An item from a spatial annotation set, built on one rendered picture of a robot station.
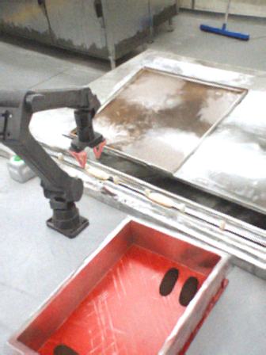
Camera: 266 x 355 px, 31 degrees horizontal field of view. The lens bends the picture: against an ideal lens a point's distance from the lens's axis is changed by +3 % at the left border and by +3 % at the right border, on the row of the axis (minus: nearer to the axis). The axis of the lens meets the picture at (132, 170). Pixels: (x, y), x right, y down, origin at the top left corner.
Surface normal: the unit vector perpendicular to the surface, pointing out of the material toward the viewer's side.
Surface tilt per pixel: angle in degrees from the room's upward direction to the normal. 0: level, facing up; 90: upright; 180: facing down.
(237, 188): 10
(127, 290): 0
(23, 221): 0
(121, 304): 0
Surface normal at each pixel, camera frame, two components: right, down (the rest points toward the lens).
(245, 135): -0.20, -0.72
